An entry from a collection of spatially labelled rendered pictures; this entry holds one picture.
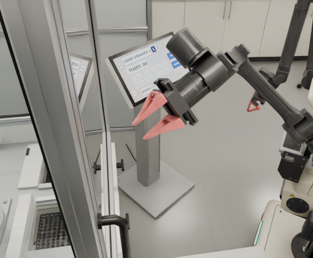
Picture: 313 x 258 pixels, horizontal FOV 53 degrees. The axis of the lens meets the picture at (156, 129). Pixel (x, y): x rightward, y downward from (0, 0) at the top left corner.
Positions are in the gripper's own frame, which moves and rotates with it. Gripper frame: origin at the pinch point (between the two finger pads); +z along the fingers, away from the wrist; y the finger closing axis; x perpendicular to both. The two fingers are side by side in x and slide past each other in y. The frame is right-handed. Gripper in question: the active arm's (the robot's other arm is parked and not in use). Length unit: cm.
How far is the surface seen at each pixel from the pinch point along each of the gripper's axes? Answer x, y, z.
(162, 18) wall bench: -315, -2, -135
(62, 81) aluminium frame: 23.6, 15.9, 6.0
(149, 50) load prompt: -129, -3, -47
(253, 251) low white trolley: -47, -85, -11
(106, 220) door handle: 7.3, -6.1, 14.8
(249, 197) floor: -148, -142, -51
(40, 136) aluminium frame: 19.8, 12.6, 11.7
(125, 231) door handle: 6.4, -10.5, 13.9
